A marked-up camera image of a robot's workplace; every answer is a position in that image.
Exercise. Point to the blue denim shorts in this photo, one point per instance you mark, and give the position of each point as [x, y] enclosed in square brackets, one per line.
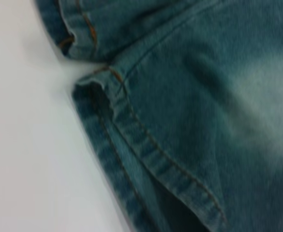
[192, 108]

